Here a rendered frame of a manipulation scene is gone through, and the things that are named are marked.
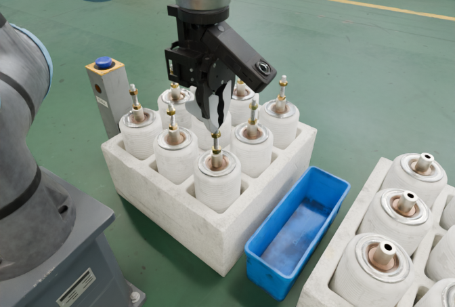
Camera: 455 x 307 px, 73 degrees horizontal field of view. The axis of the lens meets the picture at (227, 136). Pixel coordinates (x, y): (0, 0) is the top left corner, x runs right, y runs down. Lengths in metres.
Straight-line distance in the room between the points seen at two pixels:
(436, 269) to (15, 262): 0.62
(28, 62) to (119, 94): 0.40
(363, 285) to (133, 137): 0.52
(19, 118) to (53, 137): 0.78
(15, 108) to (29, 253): 0.18
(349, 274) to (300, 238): 0.30
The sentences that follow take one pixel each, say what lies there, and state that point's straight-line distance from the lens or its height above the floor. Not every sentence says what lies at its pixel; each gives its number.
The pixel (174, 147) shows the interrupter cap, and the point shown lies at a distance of 0.65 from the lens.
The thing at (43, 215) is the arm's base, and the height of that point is 0.35.
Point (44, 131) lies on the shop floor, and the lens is 1.26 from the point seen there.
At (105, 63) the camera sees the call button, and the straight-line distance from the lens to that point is 0.84.
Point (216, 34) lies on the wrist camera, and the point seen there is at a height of 0.52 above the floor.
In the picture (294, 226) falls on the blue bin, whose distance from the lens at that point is 0.83.
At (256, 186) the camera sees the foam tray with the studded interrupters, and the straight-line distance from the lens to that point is 0.67.
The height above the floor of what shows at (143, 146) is 0.21.
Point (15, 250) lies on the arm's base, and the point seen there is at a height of 0.34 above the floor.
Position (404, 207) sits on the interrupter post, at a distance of 0.60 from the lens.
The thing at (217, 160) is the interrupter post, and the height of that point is 0.27.
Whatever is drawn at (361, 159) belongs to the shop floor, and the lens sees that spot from 1.07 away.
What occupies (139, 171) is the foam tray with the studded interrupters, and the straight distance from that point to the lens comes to 0.72.
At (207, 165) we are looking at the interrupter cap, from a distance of 0.61.
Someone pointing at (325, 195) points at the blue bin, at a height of 0.05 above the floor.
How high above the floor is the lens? 0.68
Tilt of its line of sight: 40 degrees down
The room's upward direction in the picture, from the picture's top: straight up
